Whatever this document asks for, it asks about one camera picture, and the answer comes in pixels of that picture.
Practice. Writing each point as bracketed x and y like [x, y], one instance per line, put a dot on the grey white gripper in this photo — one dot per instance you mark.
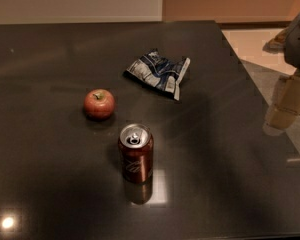
[299, 40]

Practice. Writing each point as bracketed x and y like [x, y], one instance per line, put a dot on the red apple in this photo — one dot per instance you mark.
[99, 104]

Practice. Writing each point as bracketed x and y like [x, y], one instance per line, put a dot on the red coke can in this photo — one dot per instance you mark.
[136, 146]

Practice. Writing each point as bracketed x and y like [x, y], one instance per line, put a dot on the blue white chip bag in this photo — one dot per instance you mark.
[159, 72]

